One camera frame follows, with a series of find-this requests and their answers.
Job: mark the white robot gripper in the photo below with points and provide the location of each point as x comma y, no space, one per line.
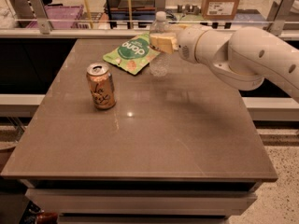
186,44

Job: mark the clear plastic water bottle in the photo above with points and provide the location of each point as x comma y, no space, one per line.
159,65

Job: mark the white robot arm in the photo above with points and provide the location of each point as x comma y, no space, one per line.
243,59

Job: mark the green rice chip bag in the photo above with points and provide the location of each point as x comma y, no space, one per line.
132,55

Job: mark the orange and blue cart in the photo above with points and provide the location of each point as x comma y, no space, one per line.
129,14

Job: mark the cardboard box with label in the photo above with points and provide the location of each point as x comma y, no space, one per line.
219,9

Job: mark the gold LaCroix soda can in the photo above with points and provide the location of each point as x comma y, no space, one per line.
101,85

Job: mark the purple plastic crate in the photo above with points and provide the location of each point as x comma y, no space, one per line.
64,17

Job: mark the glass railing with metal posts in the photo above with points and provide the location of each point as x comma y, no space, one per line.
28,18

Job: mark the grey table base drawers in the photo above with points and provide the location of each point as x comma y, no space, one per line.
119,205

